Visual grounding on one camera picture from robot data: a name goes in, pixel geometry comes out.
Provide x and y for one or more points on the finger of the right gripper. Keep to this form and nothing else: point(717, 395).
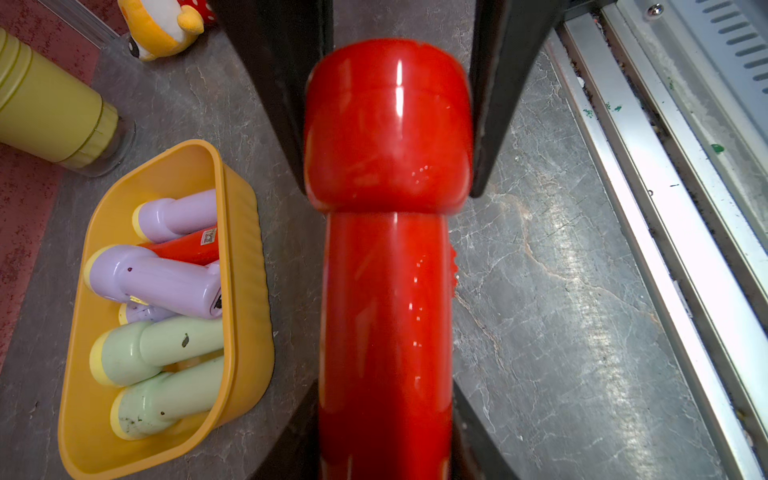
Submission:
point(507, 37)
point(279, 43)

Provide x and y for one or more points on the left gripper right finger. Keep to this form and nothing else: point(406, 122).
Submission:
point(474, 455)

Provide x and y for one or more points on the purple flashlight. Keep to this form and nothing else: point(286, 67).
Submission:
point(124, 273)
point(168, 219)
point(132, 312)

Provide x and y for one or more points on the aluminium front rail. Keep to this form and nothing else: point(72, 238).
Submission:
point(671, 98)

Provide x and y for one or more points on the green flashlight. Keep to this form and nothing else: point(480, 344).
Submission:
point(158, 403)
point(134, 352)

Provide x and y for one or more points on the right corner aluminium post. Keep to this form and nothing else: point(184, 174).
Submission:
point(83, 21)

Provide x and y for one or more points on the yellow pen cup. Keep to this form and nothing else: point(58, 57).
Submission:
point(50, 114)

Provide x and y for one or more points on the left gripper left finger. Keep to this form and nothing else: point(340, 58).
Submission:
point(296, 452)

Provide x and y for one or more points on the yellow plush toy red dress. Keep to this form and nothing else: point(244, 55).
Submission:
point(164, 28)

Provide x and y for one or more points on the yellow plastic storage box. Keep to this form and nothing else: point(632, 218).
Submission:
point(88, 444)

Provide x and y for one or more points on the red flashlight white head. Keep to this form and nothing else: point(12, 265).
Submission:
point(198, 248)

